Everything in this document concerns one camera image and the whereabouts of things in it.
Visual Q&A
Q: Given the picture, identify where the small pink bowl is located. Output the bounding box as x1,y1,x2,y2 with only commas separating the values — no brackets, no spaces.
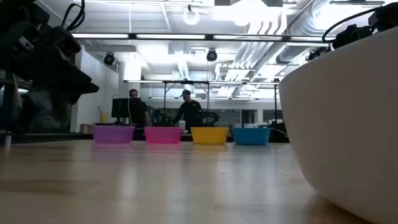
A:
144,126,183,144

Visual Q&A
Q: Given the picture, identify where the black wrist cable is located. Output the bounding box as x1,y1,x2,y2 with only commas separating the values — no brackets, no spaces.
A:
322,6,379,44
61,0,86,32

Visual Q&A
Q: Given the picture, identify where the person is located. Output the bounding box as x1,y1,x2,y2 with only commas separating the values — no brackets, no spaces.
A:
172,89,205,133
126,88,152,128

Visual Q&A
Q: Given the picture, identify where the white ring light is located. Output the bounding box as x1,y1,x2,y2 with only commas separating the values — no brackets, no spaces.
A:
182,4,201,26

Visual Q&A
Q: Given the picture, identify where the black background workstation frame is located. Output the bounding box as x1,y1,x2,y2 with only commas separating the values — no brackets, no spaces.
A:
123,79,280,126

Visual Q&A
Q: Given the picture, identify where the small yellow bowl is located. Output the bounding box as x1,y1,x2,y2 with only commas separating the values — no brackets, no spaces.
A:
190,126,230,145

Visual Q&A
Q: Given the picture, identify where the black computer monitor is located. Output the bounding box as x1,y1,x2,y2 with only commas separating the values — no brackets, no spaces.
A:
111,97,141,124

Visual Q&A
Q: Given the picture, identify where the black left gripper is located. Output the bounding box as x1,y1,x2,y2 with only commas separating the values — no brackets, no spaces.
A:
0,27,100,105

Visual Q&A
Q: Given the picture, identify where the small purple bowl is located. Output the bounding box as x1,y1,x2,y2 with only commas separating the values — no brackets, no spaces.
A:
91,124,136,144

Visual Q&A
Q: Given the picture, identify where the small blue bowl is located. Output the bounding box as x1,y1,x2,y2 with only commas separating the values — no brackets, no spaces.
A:
231,127,272,146

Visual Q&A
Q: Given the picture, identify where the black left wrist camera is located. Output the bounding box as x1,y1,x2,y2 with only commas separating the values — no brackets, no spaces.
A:
51,26,82,60

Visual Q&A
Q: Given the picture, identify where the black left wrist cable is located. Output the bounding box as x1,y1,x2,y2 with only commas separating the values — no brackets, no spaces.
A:
61,0,86,32

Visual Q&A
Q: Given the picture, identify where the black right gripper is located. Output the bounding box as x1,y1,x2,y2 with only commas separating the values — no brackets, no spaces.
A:
331,24,373,50

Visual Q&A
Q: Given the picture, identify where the black overhead light bar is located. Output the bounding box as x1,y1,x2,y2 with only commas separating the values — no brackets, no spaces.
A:
70,32,336,43

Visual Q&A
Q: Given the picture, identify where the black aluminium table frame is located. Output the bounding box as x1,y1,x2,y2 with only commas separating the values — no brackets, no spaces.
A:
0,71,290,147

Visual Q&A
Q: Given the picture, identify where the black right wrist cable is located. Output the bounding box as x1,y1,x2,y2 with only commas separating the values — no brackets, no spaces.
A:
322,6,379,44

